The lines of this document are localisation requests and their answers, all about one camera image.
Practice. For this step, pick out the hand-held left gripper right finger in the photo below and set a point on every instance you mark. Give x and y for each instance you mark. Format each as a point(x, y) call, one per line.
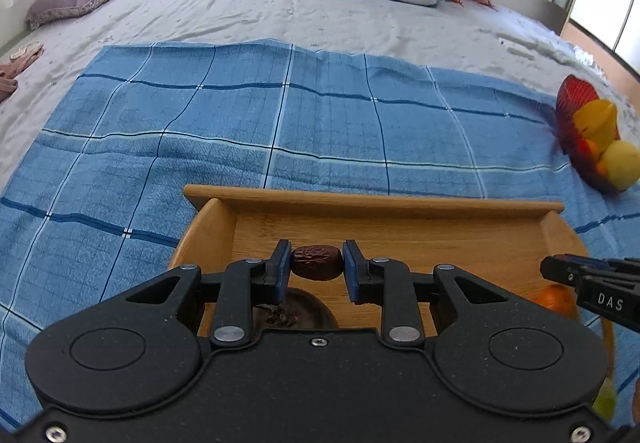
point(352, 270)

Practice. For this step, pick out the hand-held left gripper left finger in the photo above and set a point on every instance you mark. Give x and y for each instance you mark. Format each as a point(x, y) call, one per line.
point(282, 268)

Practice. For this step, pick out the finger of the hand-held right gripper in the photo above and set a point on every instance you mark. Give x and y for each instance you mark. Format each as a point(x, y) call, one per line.
point(607, 300)
point(562, 269)

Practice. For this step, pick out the red date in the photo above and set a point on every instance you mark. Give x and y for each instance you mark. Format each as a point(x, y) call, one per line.
point(316, 263)

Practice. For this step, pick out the large orange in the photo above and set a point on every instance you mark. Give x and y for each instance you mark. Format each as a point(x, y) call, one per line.
point(552, 303)

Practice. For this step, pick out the dark small dish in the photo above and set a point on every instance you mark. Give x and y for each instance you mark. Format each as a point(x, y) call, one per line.
point(310, 310)

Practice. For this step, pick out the wooden tray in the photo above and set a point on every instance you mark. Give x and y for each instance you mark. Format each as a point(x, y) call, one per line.
point(400, 233)

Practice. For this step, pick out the green apple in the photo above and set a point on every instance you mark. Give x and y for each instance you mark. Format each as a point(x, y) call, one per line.
point(605, 400)

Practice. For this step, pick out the tiny orange kumquat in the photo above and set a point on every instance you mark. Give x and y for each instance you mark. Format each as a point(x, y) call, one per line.
point(601, 168)

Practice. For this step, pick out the red glass bowl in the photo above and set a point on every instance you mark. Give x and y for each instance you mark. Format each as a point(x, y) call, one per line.
point(570, 123)

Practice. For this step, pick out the blue checked blanket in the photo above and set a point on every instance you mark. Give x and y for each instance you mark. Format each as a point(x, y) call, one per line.
point(250, 123)

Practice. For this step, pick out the yellow starfruit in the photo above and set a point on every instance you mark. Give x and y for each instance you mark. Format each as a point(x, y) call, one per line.
point(597, 120)

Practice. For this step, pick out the white clothes pile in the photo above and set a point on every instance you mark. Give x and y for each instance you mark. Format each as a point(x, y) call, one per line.
point(582, 57)

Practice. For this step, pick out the grey bed sheet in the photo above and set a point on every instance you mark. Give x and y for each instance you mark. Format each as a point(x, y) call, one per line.
point(225, 13)

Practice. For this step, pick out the pink clothes pile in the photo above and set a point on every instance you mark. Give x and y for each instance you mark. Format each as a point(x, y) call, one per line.
point(17, 68)

